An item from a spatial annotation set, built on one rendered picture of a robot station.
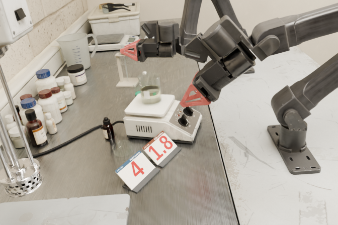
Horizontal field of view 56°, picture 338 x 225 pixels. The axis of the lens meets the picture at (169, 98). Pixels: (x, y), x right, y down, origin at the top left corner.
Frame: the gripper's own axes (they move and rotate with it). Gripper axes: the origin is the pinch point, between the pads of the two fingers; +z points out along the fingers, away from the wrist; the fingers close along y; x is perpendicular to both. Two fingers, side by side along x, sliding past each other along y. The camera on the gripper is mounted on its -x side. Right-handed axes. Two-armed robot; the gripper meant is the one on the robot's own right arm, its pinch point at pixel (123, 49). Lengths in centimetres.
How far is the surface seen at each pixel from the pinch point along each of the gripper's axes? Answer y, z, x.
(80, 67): -0.2, 19.6, 7.2
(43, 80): 20.5, 22.9, 4.2
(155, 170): 52, -25, 14
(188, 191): 57, -34, 14
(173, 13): -112, 3, 9
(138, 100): 31.2, -14.9, 5.4
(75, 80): 3.1, 21.4, 11.9
